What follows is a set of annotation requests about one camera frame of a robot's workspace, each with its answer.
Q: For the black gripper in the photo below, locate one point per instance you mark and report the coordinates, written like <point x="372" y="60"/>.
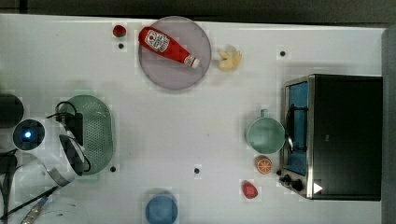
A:
<point x="74" y="124"/>

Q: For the green oval strainer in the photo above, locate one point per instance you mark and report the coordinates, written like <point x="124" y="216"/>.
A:
<point x="97" y="130"/>

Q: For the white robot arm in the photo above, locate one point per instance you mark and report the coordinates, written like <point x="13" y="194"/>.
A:
<point x="58" y="153"/>

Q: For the small red toy tomato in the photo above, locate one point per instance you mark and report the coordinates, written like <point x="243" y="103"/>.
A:
<point x="119" y="31"/>

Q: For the purple round plate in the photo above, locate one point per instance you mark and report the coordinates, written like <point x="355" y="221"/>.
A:
<point x="172" y="75"/>

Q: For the red ketchup bottle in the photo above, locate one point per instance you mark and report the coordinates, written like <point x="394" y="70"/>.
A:
<point x="166" y="46"/>

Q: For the blue bowl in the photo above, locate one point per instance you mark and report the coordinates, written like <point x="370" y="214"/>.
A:
<point x="161" y="209"/>

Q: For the peeled toy banana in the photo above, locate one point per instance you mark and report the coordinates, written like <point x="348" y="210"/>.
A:
<point x="230" y="59"/>

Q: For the red toy strawberry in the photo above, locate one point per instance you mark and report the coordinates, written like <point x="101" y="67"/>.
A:
<point x="249" y="190"/>

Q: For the green cup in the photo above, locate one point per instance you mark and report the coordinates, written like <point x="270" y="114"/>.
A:
<point x="265" y="135"/>

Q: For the toy orange half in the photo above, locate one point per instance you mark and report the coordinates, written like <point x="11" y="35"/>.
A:
<point x="263" y="165"/>

